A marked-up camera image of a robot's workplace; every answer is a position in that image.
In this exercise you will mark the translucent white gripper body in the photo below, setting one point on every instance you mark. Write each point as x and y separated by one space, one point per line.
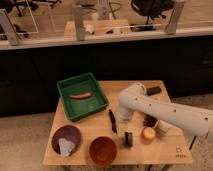
122 127

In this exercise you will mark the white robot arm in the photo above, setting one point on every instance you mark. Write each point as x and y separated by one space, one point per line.
193 119

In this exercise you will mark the red bowl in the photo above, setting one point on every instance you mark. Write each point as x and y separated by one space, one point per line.
103 151

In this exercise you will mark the wooden table top board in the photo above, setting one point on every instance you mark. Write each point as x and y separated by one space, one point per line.
170 149

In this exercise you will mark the dark red grape bunch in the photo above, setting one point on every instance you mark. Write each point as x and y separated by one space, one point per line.
149 121

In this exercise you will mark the orange fruit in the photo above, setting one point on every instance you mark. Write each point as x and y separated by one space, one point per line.
148 133

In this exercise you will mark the black rectangular block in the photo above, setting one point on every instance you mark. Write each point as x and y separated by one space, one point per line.
153 90

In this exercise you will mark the orange sausage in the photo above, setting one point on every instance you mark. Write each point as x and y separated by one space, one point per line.
81 96

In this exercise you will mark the green plastic tray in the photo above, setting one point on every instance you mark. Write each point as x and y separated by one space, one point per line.
76 109

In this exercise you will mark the dark maroon plate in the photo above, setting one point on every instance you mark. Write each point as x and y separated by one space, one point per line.
70 133

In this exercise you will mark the crumpled grey cloth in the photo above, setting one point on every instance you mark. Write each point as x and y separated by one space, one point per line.
66 147

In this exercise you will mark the black office chair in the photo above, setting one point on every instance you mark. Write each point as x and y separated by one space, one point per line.
152 8

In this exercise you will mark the right grey metal post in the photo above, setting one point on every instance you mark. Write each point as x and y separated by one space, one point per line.
175 16

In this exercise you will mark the grey metal post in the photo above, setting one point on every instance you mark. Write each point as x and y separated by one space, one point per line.
78 21
8 28
175 16

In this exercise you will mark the middle grey metal post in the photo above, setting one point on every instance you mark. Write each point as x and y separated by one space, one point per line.
78 21

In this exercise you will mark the left grey metal post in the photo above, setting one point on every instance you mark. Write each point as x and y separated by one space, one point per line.
8 28

